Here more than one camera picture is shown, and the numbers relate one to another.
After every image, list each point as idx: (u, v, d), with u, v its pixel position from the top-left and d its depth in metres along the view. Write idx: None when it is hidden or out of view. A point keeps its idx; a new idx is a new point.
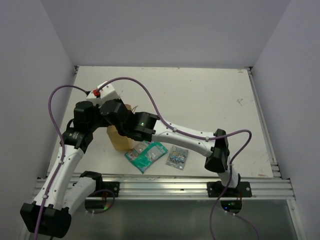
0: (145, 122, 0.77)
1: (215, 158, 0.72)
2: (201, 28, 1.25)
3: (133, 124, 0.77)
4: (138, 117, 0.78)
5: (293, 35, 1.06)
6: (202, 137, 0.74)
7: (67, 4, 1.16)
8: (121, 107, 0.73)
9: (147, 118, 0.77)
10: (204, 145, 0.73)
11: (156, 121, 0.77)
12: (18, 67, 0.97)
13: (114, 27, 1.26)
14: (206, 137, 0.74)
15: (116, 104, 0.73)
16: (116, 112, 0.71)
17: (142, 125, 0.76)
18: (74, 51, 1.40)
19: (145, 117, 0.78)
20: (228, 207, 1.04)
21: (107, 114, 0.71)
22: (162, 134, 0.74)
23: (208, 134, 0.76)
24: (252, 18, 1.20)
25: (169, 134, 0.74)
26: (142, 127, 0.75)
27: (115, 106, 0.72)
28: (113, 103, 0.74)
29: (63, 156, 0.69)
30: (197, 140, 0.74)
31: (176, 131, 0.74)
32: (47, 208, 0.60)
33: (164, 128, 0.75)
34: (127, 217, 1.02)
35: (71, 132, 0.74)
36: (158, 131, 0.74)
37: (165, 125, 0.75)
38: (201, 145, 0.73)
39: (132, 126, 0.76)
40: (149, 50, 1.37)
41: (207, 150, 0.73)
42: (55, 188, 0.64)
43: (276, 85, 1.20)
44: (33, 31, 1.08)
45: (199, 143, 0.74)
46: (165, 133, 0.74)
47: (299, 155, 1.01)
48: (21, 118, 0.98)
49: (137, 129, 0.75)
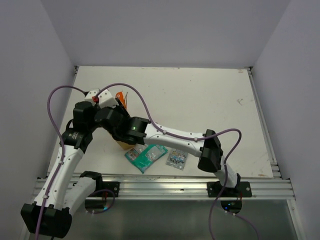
0: (137, 126, 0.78)
1: (204, 158, 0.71)
2: (201, 28, 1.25)
3: (126, 128, 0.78)
4: (130, 122, 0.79)
5: (294, 35, 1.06)
6: (191, 138, 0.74)
7: (68, 4, 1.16)
8: (113, 113, 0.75)
9: (139, 123, 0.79)
10: (194, 145, 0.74)
11: (147, 124, 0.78)
12: (18, 67, 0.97)
13: (114, 27, 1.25)
14: (195, 138, 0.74)
15: (109, 111, 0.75)
16: (108, 118, 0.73)
17: (134, 129, 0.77)
18: (74, 51, 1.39)
19: (137, 121, 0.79)
20: (228, 207, 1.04)
21: (100, 120, 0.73)
22: (152, 137, 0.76)
23: (197, 134, 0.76)
24: (253, 18, 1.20)
25: (159, 136, 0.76)
26: (134, 132, 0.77)
27: (108, 113, 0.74)
28: (105, 110, 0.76)
29: (63, 157, 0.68)
30: (186, 141, 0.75)
31: (165, 133, 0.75)
32: (47, 208, 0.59)
33: (154, 132, 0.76)
34: (127, 218, 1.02)
35: (70, 132, 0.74)
36: (148, 134, 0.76)
37: (155, 128, 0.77)
38: (190, 146, 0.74)
39: (125, 131, 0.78)
40: (149, 50, 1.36)
41: (197, 150, 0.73)
42: (55, 189, 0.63)
43: (276, 85, 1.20)
44: (33, 32, 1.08)
45: (188, 143, 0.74)
46: (156, 135, 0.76)
47: (299, 155, 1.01)
48: (21, 119, 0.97)
49: (129, 133, 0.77)
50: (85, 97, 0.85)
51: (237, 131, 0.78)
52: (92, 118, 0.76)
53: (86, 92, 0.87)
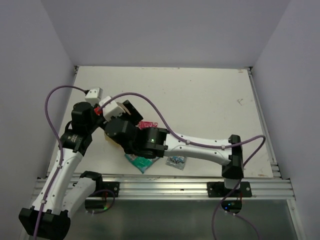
0: (155, 137, 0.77)
1: (235, 166, 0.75)
2: (201, 27, 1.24)
3: (143, 141, 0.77)
4: (146, 134, 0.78)
5: (295, 34, 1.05)
6: (218, 146, 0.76)
7: (67, 4, 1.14)
8: (128, 125, 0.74)
9: (156, 134, 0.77)
10: (221, 153, 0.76)
11: (166, 135, 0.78)
12: (17, 68, 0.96)
13: (113, 27, 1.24)
14: (222, 146, 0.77)
15: (123, 123, 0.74)
16: (124, 131, 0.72)
17: (153, 141, 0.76)
18: (74, 51, 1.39)
19: (154, 132, 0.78)
20: (228, 207, 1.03)
21: (115, 134, 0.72)
22: (175, 148, 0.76)
23: (223, 142, 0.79)
24: (254, 17, 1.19)
25: (183, 147, 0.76)
26: (152, 144, 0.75)
27: (122, 126, 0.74)
28: (119, 123, 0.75)
29: (61, 161, 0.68)
30: (213, 150, 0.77)
31: (189, 143, 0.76)
32: (45, 213, 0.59)
33: (177, 143, 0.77)
34: (127, 218, 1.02)
35: (69, 135, 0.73)
36: (170, 146, 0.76)
37: (177, 139, 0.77)
38: (218, 155, 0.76)
39: (143, 144, 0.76)
40: (149, 50, 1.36)
41: (225, 158, 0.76)
42: (53, 193, 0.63)
43: (277, 85, 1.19)
44: (32, 32, 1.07)
45: (215, 152, 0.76)
46: (178, 146, 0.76)
47: (299, 155, 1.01)
48: (20, 120, 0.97)
49: (147, 146, 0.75)
50: (85, 96, 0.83)
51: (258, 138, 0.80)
52: (90, 121, 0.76)
53: (86, 91, 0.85)
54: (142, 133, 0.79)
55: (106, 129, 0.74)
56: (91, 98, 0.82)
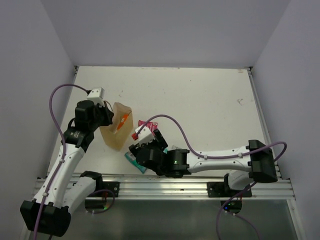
0: (178, 159, 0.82)
1: (257, 173, 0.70)
2: (201, 28, 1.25)
3: (170, 163, 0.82)
4: (172, 156, 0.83)
5: (293, 34, 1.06)
6: (235, 155, 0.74)
7: (68, 4, 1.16)
8: (154, 152, 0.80)
9: (180, 155, 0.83)
10: (240, 162, 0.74)
11: (187, 154, 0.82)
12: (17, 66, 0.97)
13: (114, 27, 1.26)
14: (239, 154, 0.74)
15: (149, 151, 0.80)
16: (150, 158, 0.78)
17: (176, 163, 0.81)
18: (74, 51, 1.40)
19: (177, 154, 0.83)
20: (228, 207, 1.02)
21: (144, 162, 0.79)
22: (196, 166, 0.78)
23: (241, 149, 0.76)
24: (253, 17, 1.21)
25: (202, 163, 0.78)
26: (178, 166, 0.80)
27: (148, 153, 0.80)
28: (145, 151, 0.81)
29: (63, 155, 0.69)
30: (231, 160, 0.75)
31: (207, 158, 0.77)
32: (46, 206, 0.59)
33: (196, 160, 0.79)
34: (127, 217, 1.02)
35: (72, 132, 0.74)
36: (191, 164, 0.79)
37: (196, 155, 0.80)
38: (237, 164, 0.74)
39: (170, 166, 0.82)
40: (149, 50, 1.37)
41: (245, 166, 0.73)
42: (55, 187, 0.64)
43: (276, 85, 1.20)
44: (34, 32, 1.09)
45: (234, 162, 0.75)
46: (199, 163, 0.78)
47: (299, 154, 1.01)
48: (21, 118, 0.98)
49: (174, 168, 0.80)
50: (87, 96, 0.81)
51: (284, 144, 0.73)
52: (93, 118, 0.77)
53: (88, 91, 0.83)
54: (168, 154, 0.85)
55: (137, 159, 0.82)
56: (93, 98, 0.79)
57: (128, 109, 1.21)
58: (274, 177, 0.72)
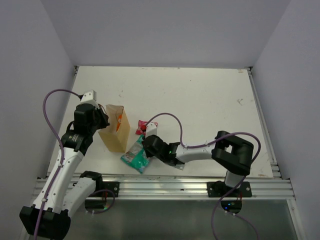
0: (173, 149, 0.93)
1: (217, 159, 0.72)
2: (201, 27, 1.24)
3: (167, 152, 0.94)
4: (169, 147, 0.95)
5: (294, 34, 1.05)
6: (202, 144, 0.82)
7: (67, 3, 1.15)
8: (157, 140, 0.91)
9: (175, 146, 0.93)
10: (207, 149, 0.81)
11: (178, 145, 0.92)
12: (17, 68, 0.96)
13: (114, 27, 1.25)
14: (205, 143, 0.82)
15: (154, 138, 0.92)
16: (153, 144, 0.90)
17: (171, 153, 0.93)
18: (74, 51, 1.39)
19: (174, 146, 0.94)
20: (228, 207, 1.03)
21: (147, 146, 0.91)
22: (180, 154, 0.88)
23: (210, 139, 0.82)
24: (253, 17, 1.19)
25: (185, 151, 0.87)
26: (172, 155, 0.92)
27: (153, 140, 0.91)
28: (151, 137, 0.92)
29: (62, 160, 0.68)
30: (201, 148, 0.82)
31: (187, 147, 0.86)
32: (46, 212, 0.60)
33: (181, 149, 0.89)
34: (127, 218, 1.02)
35: (70, 135, 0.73)
36: (177, 152, 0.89)
37: (181, 146, 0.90)
38: (205, 152, 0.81)
39: (167, 155, 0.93)
40: (149, 49, 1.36)
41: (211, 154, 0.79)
42: (54, 192, 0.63)
43: (276, 85, 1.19)
44: (33, 31, 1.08)
45: (203, 150, 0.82)
46: (182, 151, 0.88)
47: (299, 155, 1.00)
48: (21, 119, 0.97)
49: (169, 157, 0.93)
50: (80, 100, 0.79)
51: (252, 136, 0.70)
52: (92, 121, 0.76)
53: (81, 95, 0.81)
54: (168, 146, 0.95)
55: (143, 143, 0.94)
56: (86, 102, 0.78)
57: (119, 107, 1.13)
58: (239, 166, 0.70)
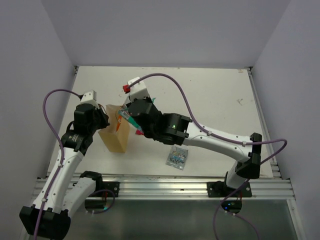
0: (176, 123, 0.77)
1: (254, 165, 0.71)
2: (201, 28, 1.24)
3: (164, 127, 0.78)
4: (168, 119, 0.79)
5: (294, 35, 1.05)
6: (238, 141, 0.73)
7: (67, 3, 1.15)
8: (152, 108, 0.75)
9: (178, 120, 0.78)
10: (241, 149, 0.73)
11: (188, 123, 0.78)
12: (17, 69, 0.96)
13: (114, 27, 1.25)
14: (243, 142, 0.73)
15: (147, 104, 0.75)
16: (146, 112, 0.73)
17: (174, 128, 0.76)
18: (74, 51, 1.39)
19: (176, 119, 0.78)
20: (228, 207, 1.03)
21: (139, 115, 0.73)
22: (195, 138, 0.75)
23: (244, 138, 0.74)
24: (254, 17, 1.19)
25: (203, 137, 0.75)
26: (173, 130, 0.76)
27: (146, 107, 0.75)
28: (144, 104, 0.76)
29: (62, 160, 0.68)
30: (233, 145, 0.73)
31: (210, 135, 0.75)
32: (45, 211, 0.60)
33: (198, 132, 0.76)
34: (127, 218, 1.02)
35: (70, 135, 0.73)
36: (190, 134, 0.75)
37: (198, 128, 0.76)
38: (238, 150, 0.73)
39: (164, 129, 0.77)
40: (149, 49, 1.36)
41: (245, 155, 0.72)
42: (54, 192, 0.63)
43: (276, 85, 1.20)
44: (33, 31, 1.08)
45: (235, 147, 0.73)
46: (199, 136, 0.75)
47: (299, 155, 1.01)
48: (21, 119, 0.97)
49: (168, 132, 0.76)
50: (80, 100, 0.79)
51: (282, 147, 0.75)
52: (92, 121, 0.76)
53: (81, 95, 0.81)
54: (163, 119, 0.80)
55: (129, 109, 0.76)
56: (86, 102, 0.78)
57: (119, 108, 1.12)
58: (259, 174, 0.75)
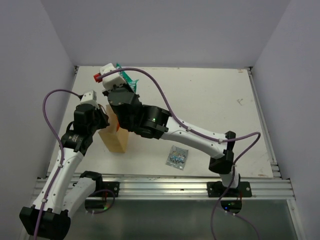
0: (156, 117, 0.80)
1: (227, 162, 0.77)
2: (201, 28, 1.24)
3: (144, 119, 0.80)
4: (148, 111, 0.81)
5: (294, 34, 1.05)
6: (215, 139, 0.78)
7: (67, 3, 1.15)
8: (134, 99, 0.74)
9: (158, 114, 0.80)
10: (218, 147, 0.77)
11: (168, 117, 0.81)
12: (18, 69, 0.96)
13: (113, 27, 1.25)
14: (219, 139, 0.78)
15: (130, 95, 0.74)
16: (127, 103, 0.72)
17: (154, 121, 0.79)
18: (74, 51, 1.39)
19: (156, 112, 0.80)
20: (228, 207, 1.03)
21: (120, 105, 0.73)
22: (174, 133, 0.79)
23: (220, 136, 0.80)
24: (254, 17, 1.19)
25: (182, 133, 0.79)
26: (153, 124, 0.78)
27: (128, 97, 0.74)
28: (125, 94, 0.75)
29: (62, 160, 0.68)
30: (209, 141, 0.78)
31: (189, 131, 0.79)
32: (46, 212, 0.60)
33: (177, 127, 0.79)
34: (127, 218, 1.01)
35: (70, 135, 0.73)
36: (170, 129, 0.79)
37: (178, 123, 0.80)
38: (213, 147, 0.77)
39: (143, 121, 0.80)
40: (149, 49, 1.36)
41: (220, 152, 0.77)
42: (54, 192, 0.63)
43: (276, 84, 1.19)
44: (33, 31, 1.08)
45: (212, 144, 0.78)
46: (178, 131, 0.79)
47: (299, 155, 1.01)
48: (21, 119, 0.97)
49: (148, 125, 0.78)
50: (80, 100, 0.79)
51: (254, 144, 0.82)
52: (92, 121, 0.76)
53: (81, 95, 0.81)
54: (144, 111, 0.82)
55: (109, 97, 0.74)
56: (86, 102, 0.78)
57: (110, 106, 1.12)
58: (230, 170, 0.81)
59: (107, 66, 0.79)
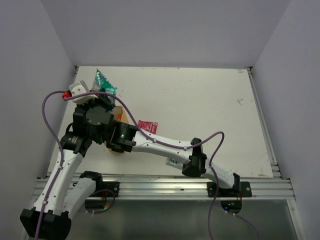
0: (125, 133, 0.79)
1: (194, 167, 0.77)
2: (201, 28, 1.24)
3: (114, 135, 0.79)
4: (118, 127, 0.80)
5: (294, 34, 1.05)
6: (181, 146, 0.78)
7: (67, 4, 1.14)
8: (111, 118, 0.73)
9: (126, 129, 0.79)
10: (183, 153, 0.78)
11: (136, 132, 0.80)
12: (18, 70, 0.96)
13: (113, 27, 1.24)
14: (184, 146, 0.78)
15: (107, 114, 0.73)
16: (106, 123, 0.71)
17: (122, 137, 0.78)
18: (74, 51, 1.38)
19: (124, 128, 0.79)
20: (228, 207, 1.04)
21: (98, 124, 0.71)
22: (142, 146, 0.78)
23: (186, 143, 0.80)
24: (254, 17, 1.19)
25: (149, 144, 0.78)
26: (123, 140, 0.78)
27: (106, 116, 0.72)
28: (103, 113, 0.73)
29: (62, 162, 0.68)
30: (175, 149, 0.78)
31: (155, 142, 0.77)
32: (46, 213, 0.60)
33: (144, 140, 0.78)
34: (126, 218, 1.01)
35: (70, 137, 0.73)
36: (138, 143, 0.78)
37: (144, 136, 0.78)
38: (180, 154, 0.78)
39: (114, 137, 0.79)
40: (149, 49, 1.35)
41: (186, 158, 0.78)
42: (54, 194, 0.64)
43: (277, 84, 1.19)
44: (33, 31, 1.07)
45: (178, 152, 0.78)
46: (145, 144, 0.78)
47: (299, 155, 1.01)
48: (20, 119, 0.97)
49: (118, 141, 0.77)
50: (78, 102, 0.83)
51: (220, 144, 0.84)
52: None
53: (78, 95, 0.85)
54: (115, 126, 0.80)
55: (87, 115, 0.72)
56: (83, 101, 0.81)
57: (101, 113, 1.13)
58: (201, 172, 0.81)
59: (75, 84, 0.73)
